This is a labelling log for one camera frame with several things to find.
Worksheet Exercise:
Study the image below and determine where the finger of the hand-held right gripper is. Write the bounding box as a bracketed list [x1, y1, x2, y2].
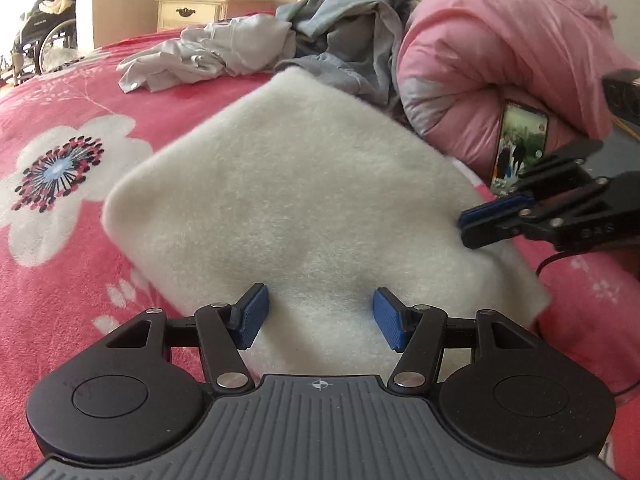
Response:
[510, 140, 604, 204]
[459, 177, 609, 250]

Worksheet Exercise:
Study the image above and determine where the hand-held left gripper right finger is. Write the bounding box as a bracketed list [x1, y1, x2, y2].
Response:
[372, 286, 539, 395]

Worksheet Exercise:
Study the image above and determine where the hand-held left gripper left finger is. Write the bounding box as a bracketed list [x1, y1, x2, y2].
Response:
[105, 282, 271, 394]

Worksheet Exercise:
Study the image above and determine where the cream sweater with deer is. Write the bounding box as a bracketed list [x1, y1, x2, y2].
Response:
[102, 67, 551, 381]

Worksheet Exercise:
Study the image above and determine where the smartphone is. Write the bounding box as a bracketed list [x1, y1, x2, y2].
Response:
[490, 101, 550, 197]

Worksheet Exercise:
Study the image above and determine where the pink quilt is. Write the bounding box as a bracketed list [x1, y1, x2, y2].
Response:
[397, 0, 640, 201]

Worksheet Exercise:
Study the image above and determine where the pink floral blanket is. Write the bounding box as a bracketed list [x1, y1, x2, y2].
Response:
[0, 25, 640, 480]

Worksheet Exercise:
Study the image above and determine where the grey hoodie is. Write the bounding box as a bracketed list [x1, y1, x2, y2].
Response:
[275, 0, 419, 121]

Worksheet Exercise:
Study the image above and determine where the light grey crumpled shirt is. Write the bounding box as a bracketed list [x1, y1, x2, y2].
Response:
[117, 14, 299, 95]

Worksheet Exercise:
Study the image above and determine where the cream nightstand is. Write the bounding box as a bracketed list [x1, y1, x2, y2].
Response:
[154, 0, 279, 34]

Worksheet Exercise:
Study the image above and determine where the wheelchair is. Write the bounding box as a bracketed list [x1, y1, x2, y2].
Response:
[12, 0, 79, 79]

